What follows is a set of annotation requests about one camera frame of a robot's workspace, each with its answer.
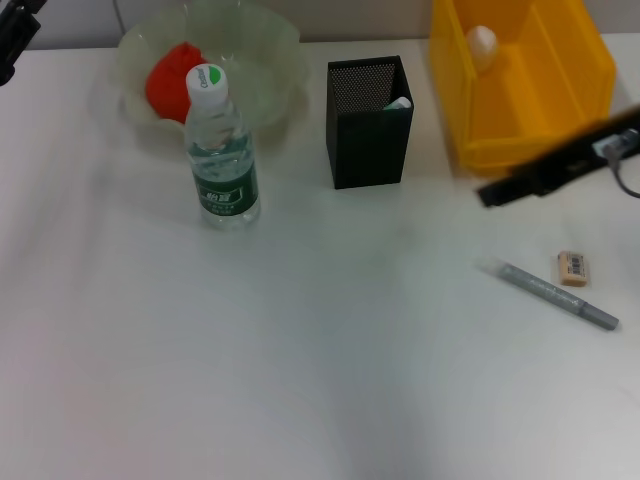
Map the yellow plastic bin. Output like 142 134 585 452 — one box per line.
430 0 617 174

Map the black mesh pen holder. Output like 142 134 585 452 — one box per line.
327 55 415 190

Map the beige eraser with barcode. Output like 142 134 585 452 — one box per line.
556 250 591 288

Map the pale green glass fruit plate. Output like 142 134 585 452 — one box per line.
117 0 307 149

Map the right gripper grey cable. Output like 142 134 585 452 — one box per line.
592 128 640 199

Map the white paper ball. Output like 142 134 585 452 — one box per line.
465 24 500 74

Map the clear green-label water bottle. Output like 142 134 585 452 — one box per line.
184 64 261 231

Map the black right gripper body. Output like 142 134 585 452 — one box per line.
532 103 640 196

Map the orange fruit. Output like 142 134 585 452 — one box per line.
145 42 209 121

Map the grey marker pen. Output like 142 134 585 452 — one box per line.
499 262 620 331

